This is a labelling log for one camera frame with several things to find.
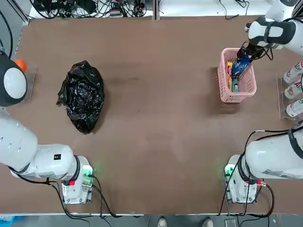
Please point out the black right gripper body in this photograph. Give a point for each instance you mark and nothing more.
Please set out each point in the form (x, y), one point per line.
(252, 49)

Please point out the blue cookie box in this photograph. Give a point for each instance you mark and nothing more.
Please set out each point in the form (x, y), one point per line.
(240, 68)

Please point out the long yellow snack packet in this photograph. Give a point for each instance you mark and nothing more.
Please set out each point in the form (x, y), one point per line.
(229, 75)

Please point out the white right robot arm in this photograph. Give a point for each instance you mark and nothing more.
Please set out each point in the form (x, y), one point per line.
(272, 160)

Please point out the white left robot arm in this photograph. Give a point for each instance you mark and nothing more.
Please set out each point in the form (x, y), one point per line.
(19, 146)

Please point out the pink plastic basket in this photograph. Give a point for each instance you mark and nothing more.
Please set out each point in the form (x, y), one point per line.
(248, 82)

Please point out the black plastic bag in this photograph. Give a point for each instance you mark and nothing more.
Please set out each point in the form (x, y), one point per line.
(81, 94)

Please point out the small teal snack packet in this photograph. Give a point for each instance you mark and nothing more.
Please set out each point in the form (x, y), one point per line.
(235, 85)

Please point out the white bottle with pink label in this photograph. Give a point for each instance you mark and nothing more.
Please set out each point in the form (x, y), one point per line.
(293, 88)
(294, 107)
(293, 72)

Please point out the clear acrylic bottle stand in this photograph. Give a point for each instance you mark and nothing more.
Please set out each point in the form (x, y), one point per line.
(280, 99)

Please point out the grey floor box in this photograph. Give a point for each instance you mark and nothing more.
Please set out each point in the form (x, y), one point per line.
(230, 223)

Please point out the person's white shoe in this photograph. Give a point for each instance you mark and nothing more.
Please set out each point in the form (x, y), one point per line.
(162, 221)
(207, 222)

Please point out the clear acrylic fruit stand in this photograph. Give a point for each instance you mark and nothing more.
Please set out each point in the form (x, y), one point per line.
(29, 82)

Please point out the orange fruit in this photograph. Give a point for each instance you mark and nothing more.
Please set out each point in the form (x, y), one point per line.
(20, 65)

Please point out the aluminium frame post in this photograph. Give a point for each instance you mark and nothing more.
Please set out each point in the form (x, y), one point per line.
(156, 9)

